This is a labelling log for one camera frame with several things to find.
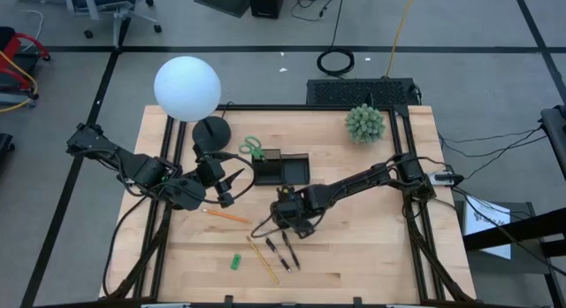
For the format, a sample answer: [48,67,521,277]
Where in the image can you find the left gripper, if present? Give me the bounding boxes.
[195,156,246,192]

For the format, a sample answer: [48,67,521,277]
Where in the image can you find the green handled scissors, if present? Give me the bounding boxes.
[238,135,266,162]

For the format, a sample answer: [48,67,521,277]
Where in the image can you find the orange pencil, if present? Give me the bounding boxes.
[201,208,252,225]

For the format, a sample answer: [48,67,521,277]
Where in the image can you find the black mesh desk organizer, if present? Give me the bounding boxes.
[250,148,311,187]

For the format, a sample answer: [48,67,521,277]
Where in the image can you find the black grip retractable pen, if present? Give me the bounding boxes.
[280,230,302,272]

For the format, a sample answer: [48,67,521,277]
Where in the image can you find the black pens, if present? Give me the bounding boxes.
[264,236,294,274]

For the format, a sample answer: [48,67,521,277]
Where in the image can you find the yellow pencil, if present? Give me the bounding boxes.
[245,235,281,286]

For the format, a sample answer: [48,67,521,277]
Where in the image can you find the white globe table lamp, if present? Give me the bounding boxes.
[153,55,233,153]

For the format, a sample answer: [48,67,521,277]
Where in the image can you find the green plant in white pot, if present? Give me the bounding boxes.
[344,103,386,145]

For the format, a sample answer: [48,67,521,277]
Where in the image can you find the black perforated computer case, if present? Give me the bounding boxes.
[306,77,422,107]

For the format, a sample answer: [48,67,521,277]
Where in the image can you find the dark floor mat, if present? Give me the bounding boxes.
[194,0,252,19]

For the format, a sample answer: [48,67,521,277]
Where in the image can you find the black tower box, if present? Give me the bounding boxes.
[248,0,287,20]

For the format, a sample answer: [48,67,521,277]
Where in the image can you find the white printed paper sheet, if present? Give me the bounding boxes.
[463,196,513,260]

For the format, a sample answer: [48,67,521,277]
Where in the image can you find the black floor equipment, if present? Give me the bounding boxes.
[0,133,16,167]

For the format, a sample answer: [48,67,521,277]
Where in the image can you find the black metal stand beam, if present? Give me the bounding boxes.
[462,207,566,258]

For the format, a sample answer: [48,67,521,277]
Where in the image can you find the red and black cart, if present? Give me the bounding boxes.
[0,26,52,114]

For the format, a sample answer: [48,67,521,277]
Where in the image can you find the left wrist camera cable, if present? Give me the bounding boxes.
[211,151,256,205]

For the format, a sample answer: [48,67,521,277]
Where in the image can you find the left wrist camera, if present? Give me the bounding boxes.
[216,190,236,209]

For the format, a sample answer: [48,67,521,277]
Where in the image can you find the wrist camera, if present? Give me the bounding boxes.
[216,190,236,209]
[294,221,316,239]

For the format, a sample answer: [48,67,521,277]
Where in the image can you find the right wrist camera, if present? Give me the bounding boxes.
[294,221,316,239]

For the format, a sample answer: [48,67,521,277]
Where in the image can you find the black coiled cable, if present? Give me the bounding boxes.
[316,0,356,78]

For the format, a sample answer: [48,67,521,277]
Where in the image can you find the yellow hanging cable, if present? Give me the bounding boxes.
[386,0,417,79]

